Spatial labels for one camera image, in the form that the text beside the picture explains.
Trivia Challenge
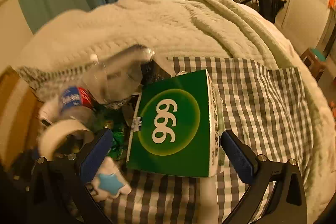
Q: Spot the white plush toy blue star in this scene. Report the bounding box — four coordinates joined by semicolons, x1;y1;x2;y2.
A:
87;157;132;199

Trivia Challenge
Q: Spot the red blue label plastic bottle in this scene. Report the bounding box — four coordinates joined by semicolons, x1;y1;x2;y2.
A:
39;85;97;132

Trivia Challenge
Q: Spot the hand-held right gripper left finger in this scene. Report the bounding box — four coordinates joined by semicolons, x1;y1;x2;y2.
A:
26;128;114;224

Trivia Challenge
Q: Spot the white tape roll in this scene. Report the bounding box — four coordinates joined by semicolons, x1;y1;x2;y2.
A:
39;119;92;161

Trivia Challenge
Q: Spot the brown cardboard box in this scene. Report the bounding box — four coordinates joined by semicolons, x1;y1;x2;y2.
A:
0;67;40;169

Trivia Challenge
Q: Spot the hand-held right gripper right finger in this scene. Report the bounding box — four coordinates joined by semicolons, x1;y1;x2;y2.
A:
221;130;307;224

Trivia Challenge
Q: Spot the green medicine box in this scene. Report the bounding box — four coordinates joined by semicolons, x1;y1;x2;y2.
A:
126;69;226;178

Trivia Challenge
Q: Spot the wooden stool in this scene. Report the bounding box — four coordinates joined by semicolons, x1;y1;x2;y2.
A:
301;48;327;80

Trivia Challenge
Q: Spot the green medicine sachet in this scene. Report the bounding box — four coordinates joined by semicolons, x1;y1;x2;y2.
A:
97;109;128;160

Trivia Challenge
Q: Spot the white fluffy blanket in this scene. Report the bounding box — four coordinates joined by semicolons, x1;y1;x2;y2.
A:
16;0;336;224

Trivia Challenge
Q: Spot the white wardrobe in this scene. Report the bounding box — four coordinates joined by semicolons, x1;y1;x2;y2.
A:
273;0;336;54

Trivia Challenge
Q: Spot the clear plastic bottle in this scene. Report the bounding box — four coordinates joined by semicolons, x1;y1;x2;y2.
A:
81;44;155;109

